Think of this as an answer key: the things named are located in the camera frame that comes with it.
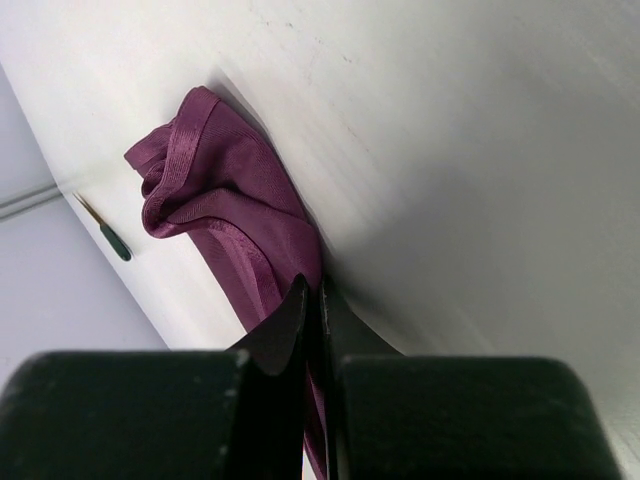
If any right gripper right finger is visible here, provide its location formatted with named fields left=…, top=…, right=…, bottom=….
left=319, top=279, right=620, bottom=479

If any purple cloth napkin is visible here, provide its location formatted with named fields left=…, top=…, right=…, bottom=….
left=125, top=87, right=329, bottom=479

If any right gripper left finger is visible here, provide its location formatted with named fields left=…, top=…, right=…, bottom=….
left=1, top=277, right=309, bottom=479

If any gold knife black handle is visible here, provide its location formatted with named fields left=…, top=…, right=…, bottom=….
left=73, top=193, right=132, bottom=262

